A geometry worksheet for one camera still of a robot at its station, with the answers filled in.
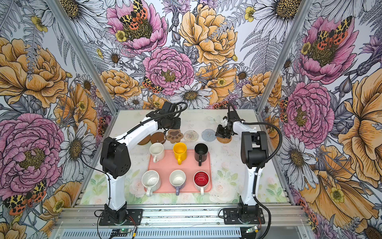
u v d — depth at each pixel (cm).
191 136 105
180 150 97
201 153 93
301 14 74
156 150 92
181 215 76
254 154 57
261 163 56
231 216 74
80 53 87
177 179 86
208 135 107
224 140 103
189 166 93
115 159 52
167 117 72
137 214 75
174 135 106
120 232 71
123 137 55
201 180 84
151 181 85
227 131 89
